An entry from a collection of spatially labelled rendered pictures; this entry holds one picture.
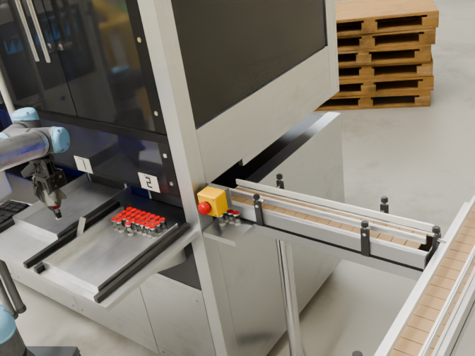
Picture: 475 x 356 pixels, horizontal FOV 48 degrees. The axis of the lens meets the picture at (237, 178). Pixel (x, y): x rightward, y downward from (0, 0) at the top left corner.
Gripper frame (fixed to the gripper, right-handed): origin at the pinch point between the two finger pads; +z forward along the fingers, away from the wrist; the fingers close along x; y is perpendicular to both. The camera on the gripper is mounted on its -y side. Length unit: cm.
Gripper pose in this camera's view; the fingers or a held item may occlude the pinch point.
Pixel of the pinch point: (54, 205)
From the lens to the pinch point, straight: 192.6
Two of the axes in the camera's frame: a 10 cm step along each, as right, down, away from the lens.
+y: 8.0, 1.9, -5.7
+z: 1.4, 8.7, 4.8
